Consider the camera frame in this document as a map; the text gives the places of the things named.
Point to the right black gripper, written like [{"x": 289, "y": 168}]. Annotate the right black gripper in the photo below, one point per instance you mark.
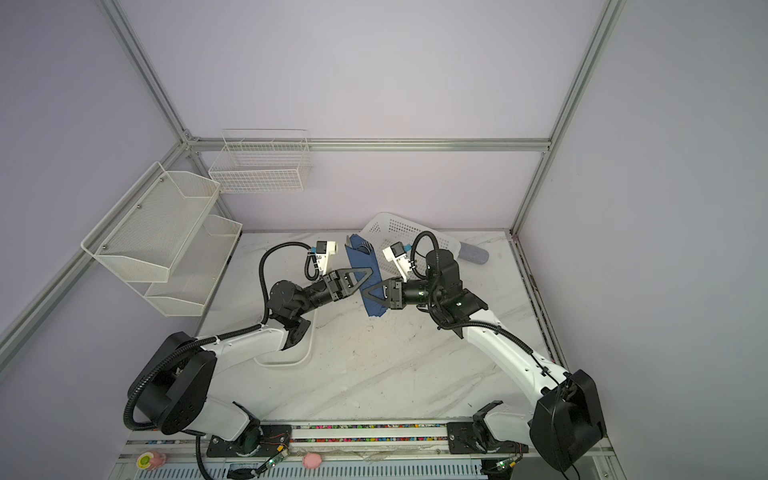
[{"x": 395, "y": 293}]

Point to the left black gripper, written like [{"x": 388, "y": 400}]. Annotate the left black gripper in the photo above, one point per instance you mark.
[{"x": 340, "y": 285}]

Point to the white perforated plastic basket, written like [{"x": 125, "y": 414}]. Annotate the white perforated plastic basket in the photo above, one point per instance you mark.
[{"x": 386, "y": 228}]

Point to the white rectangular plastic tray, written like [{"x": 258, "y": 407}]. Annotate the white rectangular plastic tray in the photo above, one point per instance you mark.
[{"x": 296, "y": 356}]

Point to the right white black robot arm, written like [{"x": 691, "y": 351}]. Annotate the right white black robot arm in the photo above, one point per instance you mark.
[{"x": 564, "y": 417}]

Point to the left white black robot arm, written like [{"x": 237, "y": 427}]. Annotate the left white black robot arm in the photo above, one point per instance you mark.
[{"x": 171, "y": 394}]

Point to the grey oval pouch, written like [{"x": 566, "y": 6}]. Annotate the grey oval pouch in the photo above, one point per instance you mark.
[{"x": 473, "y": 253}]

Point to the pink round toy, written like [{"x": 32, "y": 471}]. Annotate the pink round toy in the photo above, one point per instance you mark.
[{"x": 312, "y": 461}]

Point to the white two-tier mesh shelf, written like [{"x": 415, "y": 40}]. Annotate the white two-tier mesh shelf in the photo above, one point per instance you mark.
[{"x": 165, "y": 242}]

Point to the pink green toy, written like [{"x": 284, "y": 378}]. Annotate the pink green toy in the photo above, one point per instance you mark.
[{"x": 150, "y": 460}]

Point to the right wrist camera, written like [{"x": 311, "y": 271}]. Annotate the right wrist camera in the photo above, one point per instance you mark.
[{"x": 399, "y": 255}]

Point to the white wire wall basket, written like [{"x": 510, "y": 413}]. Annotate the white wire wall basket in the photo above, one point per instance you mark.
[{"x": 263, "y": 161}]

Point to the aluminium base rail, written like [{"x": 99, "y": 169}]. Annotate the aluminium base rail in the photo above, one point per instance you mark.
[{"x": 357, "y": 449}]

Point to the aluminium frame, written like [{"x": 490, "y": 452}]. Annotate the aluminium frame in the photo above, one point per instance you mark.
[{"x": 17, "y": 338}]

